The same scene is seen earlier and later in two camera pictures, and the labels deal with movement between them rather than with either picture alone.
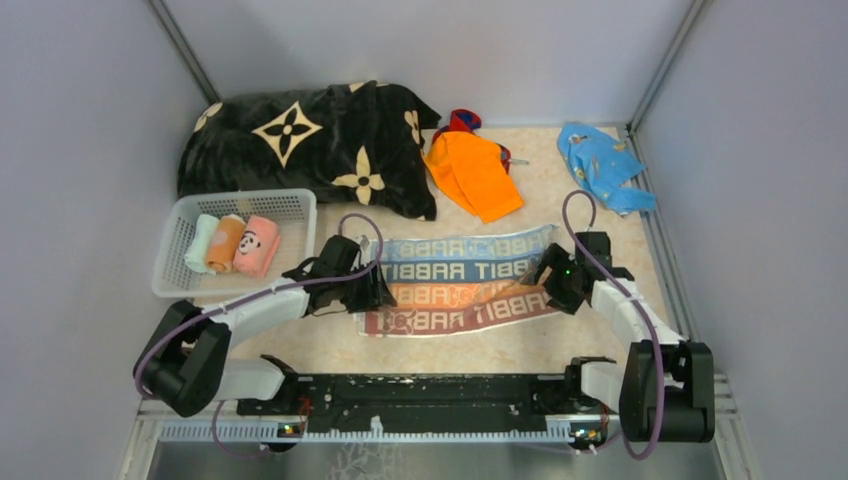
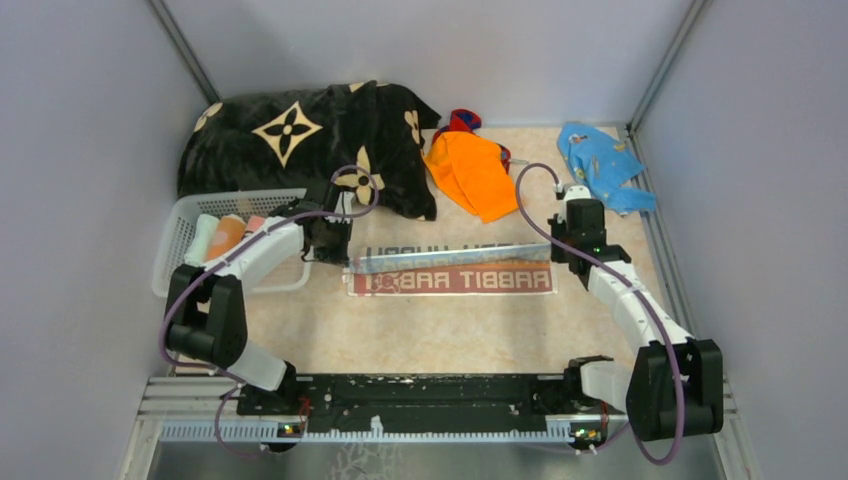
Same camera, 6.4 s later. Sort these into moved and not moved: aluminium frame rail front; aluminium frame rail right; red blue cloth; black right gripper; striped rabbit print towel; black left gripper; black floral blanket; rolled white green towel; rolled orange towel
Moved: striped rabbit print towel; black right gripper; black left gripper
Not moved: aluminium frame rail right; rolled orange towel; aluminium frame rail front; rolled white green towel; red blue cloth; black floral blanket
